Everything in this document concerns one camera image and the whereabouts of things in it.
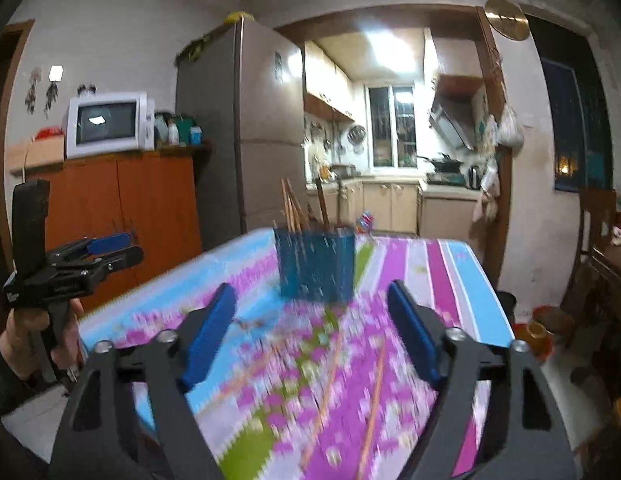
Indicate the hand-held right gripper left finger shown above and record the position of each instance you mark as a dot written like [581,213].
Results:
[210,335]

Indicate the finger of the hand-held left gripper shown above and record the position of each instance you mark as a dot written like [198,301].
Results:
[125,257]
[108,244]

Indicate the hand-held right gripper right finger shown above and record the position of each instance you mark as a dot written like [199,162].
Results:
[415,335]

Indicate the single wooden chopstick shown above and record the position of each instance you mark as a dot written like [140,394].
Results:
[330,400]
[374,400]

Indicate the blue perforated utensil holder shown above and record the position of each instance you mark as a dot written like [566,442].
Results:
[315,265]

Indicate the bunch of wooden chopsticks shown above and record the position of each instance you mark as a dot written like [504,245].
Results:
[293,210]

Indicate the person's left forearm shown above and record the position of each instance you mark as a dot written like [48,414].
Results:
[10,420]

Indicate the person's left hand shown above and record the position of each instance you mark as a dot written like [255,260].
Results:
[13,345]

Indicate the orange wooden cabinet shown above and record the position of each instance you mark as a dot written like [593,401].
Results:
[140,210]

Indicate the floral striped tablecloth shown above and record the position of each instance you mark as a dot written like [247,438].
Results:
[290,360]

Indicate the dark waste bin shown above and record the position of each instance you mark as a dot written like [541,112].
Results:
[506,307]

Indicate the cardboard box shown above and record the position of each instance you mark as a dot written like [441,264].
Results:
[38,155]

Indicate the white microwave oven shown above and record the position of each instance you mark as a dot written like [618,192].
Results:
[108,122]

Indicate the colourful toy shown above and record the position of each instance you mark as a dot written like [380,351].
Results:
[366,222]

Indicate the red item on box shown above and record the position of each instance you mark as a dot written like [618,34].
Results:
[50,133]

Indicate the orange plastic buckets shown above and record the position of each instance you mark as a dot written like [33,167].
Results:
[540,332]

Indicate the white bottle red cap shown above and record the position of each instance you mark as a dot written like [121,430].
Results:
[174,134]

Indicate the beige kitchen base cabinets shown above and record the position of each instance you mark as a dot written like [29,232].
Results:
[390,207]

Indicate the hanging cloth bags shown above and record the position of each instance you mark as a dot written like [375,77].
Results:
[485,195]

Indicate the dark hanging ornament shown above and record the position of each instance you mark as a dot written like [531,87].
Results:
[51,97]
[33,90]

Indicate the grey refrigerator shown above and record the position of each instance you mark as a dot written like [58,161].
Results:
[225,135]

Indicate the gas stove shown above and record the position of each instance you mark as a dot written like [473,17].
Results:
[445,177]

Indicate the steel electric kettle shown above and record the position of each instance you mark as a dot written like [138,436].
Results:
[474,177]

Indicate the black wok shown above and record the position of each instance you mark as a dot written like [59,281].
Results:
[445,164]

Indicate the wooden chair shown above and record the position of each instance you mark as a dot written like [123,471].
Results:
[590,260]

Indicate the hanging steel strainer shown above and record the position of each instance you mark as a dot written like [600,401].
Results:
[357,135]

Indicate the barred kitchen window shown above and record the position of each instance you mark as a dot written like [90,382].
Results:
[390,127]

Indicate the steel range hood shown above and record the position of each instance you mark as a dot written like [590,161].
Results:
[455,115]

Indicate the hanging white plastic bag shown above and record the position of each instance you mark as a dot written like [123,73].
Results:
[510,127]

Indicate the yellow item on refrigerator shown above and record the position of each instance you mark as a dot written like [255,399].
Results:
[239,16]

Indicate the dark night window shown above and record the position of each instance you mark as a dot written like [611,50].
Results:
[570,110]

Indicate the kitchen ceiling light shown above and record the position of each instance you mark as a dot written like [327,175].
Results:
[390,42]

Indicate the white wall switch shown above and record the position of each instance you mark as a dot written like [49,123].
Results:
[55,73]

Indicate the golden wall clock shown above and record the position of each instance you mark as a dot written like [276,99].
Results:
[507,18]

